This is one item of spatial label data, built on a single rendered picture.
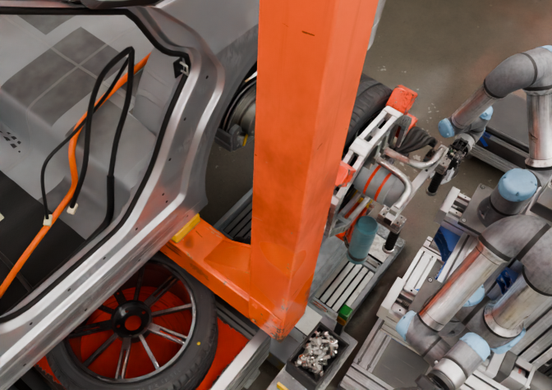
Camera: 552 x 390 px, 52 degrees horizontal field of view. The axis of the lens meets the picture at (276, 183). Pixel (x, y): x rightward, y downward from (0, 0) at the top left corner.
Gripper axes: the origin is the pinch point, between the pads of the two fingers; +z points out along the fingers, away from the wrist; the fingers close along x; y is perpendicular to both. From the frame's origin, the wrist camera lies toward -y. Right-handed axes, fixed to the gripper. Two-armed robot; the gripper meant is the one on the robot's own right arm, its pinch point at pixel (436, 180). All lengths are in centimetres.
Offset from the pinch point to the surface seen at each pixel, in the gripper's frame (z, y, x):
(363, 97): 13.6, 34.9, -33.0
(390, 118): 10.6, 29.0, -22.1
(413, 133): 3.7, 20.7, -14.3
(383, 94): 4.6, 31.8, -29.6
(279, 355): 73, -70, -17
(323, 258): 26, -60, -28
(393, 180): 18.1, 8.9, -11.5
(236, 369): 95, -44, -22
